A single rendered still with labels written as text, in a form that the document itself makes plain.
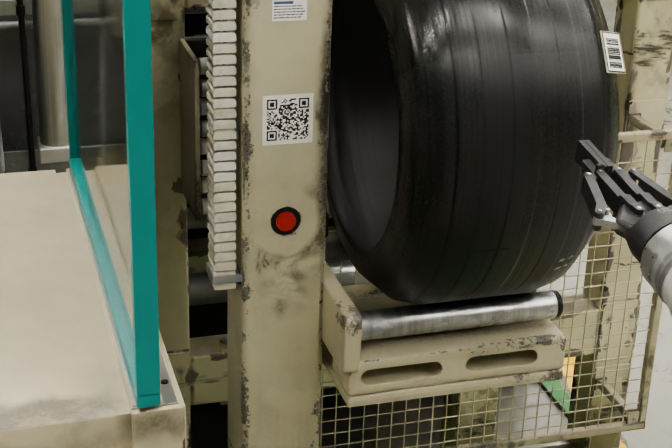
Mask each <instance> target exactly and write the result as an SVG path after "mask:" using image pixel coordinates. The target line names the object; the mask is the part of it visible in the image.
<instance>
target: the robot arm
mask: <svg viewBox="0 0 672 448"><path fill-rule="evenodd" d="M574 160H575V161H576V162H577V164H578V165H579V166H580V167H581V172H582V173H583V174H584V176H583V181H582V186H581V193H582V195H583V198H584V200H585V202H586V205H587V207H588V210H589V212H590V214H591V217H592V219H593V221H592V225H591V229H592V230H594V231H600V230H601V228H602V226H603V227H608V228H613V229H614V231H615V233H616V234H617V235H619V236H621V237H623V238H624V239H625V240H626V241H627V244H628V247H629V249H630V251H631V253H632V255H633V256H634V257H635V258H636V259H637V261H638V262H639V263H640V269H641V272H642V275H643V277H644V278H645V280H646V281H647V282H648V283H649V284H650V286H651V287H652V288H653V289H654V290H655V291H656V293H657V294H658V296H659V297H660V299H661V300H662V301H663V302H664V303H665V304H666V305H667V306H668V308H669V311H670V314H671V317H672V193H670V192H669V191H667V190H666V189H664V188H663V187H662V186H660V185H659V184H657V183H656V182H654V181H653V180H651V179H650V178H649V177H647V176H646V175H644V174H643V173H641V172H640V171H639V170H637V169H634V168H631V169H629V171H624V170H623V169H622V168H620V167H617V166H616V165H615V164H614V163H613V162H612V161H611V160H610V159H609V158H606V157H605V156H604V155H603V154H602V153H601V152H600V151H599V150H598V149H597V148H596V147H595V146H594V144H593V143H592V142H591V141H590V140H578V144H577V149H576V154H575V159H574ZM637 180H638V185H637V184H636V181H637ZM606 204H607V205H608V207H609V208H610V209H611V210H612V211H613V212H614V214H615V218H614V217H612V215H611V213H610V209H609V208H606Z"/></svg>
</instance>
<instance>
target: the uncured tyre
mask: <svg viewBox="0 0 672 448"><path fill-rule="evenodd" d="M600 31H609V29H608V25H607V22H606V18H605V15H604V12H603V9H602V6H601V3H600V1H599V0H333V5H332V34H331V66H330V104H329V137H328V149H327V167H328V168H327V198H328V203H329V207H330V210H331V214H332V217H333V221H334V224H335V227H336V230H337V233H338V235H339V238H340V240H341V243H342V245H343V247H344V250H345V252H346V254H347V256H348V257H349V259H350V261H351V262H352V264H353V265H354V267H355V268H356V269H357V271H358V272H359V273H360V274H361V275H362V276H363V277H365V278H366V279H367V280H368V281H370V282H371V283H372V284H373V285H375V286H376V287H377V288H378V289H379V290H381V291H382V292H383V293H384V294H386V295H387V296H388V297H390V298H392V299H394V300H397V301H402V302H408V303H413V304H420V305H423V304H432V303H441V302H450V301H459V300H468V299H477V298H486V297H495V296H504V295H513V294H522V293H528V292H531V291H534V290H536V289H539V288H541V287H543V286H546V285H548V284H550V283H552V282H554V281H556V280H557V279H559V278H560V277H561V276H563V275H564V274H565V273H566V272H567V271H568V270H569V268H570V267H571V266H572V265H573V263H574V262H575V261H576V259H577V258H578V256H579V255H580V253H581V252H582V251H583V249H584V248H585V246H586V245H587V244H588V242H589V241H590V239H591V238H592V236H593V235H594V233H595V231H594V230H592V229H591V225H592V221H593V219H592V217H591V214H590V212H589V210H588V207H587V205H586V202H585V200H584V198H583V195H582V193H581V186H582V181H583V176H584V174H583V173H582V172H581V167H580V166H579V165H578V164H577V162H576V161H575V160H574V159H575V154H576V149H577V144H578V140H590V141H591V142H592V143H593V144H594V146H595V147H596V148H597V149H598V150H599V151H600V152H601V153H602V154H603V155H604V156H605V157H606V158H609V159H610V160H611V161H612V162H613V163H614V164H615V165H616V159H617V150H618V137H619V95H618V82H617V74H616V73H607V72H606V66H605V60H604V54H603V48H602V42H601V35H600ZM509 247H511V249H509V250H499V251H489V252H479V253H469V254H463V252H469V251H479V250H489V249H499V248H509ZM575 252H577V253H576V255H575V257H574V259H573V260H572V262H571V263H570V265H569V266H568V267H566V268H563V269H561V270H558V271H555V272H551V271H552V269H553V268H554V266H555V264H556V263H557V261H558V259H559V257H563V256H567V255H570V254H572V253H575Z"/></svg>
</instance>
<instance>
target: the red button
mask: <svg viewBox="0 0 672 448"><path fill-rule="evenodd" d="M276 225H277V227H278V228H279V229H280V230H281V231H290V230H291V229H293V228H294V226H295V225H296V218H295V216H294V214H293V213H291V212H287V211H286V212H282V213H280V214H279V215H278V217H277V218H276Z"/></svg>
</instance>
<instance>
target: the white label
mask: <svg viewBox="0 0 672 448"><path fill-rule="evenodd" d="M600 35H601V42H602V48H603V54H604V60H605V66H606V72H607V73H616V74H626V69H625V63H624V57H623V51H622V45H621V39H620V33H618V32H609V31H600Z"/></svg>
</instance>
